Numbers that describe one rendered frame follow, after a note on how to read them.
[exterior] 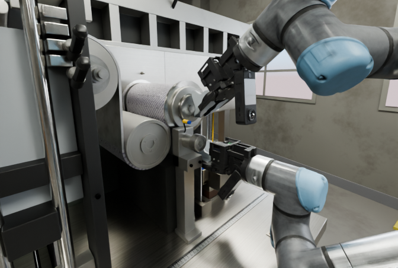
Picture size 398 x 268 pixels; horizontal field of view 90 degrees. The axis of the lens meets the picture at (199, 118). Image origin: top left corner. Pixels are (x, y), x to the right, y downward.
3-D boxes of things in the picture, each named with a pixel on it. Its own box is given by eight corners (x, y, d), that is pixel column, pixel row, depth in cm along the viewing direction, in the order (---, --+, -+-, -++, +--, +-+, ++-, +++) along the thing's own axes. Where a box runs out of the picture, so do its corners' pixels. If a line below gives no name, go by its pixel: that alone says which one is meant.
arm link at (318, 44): (416, 58, 24) (361, 8, 30) (343, 56, 21) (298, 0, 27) (360, 99, 31) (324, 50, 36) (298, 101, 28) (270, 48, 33)
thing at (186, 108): (193, 88, 53) (205, 109, 57) (188, 88, 54) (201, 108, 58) (176, 108, 49) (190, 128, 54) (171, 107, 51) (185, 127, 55)
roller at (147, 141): (128, 175, 45) (124, 123, 42) (92, 147, 63) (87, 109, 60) (172, 160, 53) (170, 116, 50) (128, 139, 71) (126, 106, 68)
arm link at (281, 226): (271, 272, 39) (276, 223, 37) (267, 230, 50) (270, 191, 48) (315, 282, 37) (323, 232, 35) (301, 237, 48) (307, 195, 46)
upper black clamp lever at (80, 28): (74, 32, 18) (71, 19, 19) (67, 62, 22) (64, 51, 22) (90, 34, 19) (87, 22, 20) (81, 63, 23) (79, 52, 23)
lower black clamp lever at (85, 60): (79, 65, 19) (75, 53, 19) (71, 89, 23) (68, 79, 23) (94, 66, 20) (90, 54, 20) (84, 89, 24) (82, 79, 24)
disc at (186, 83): (164, 139, 51) (163, 79, 48) (163, 138, 51) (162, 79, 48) (205, 130, 61) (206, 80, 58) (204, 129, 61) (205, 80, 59)
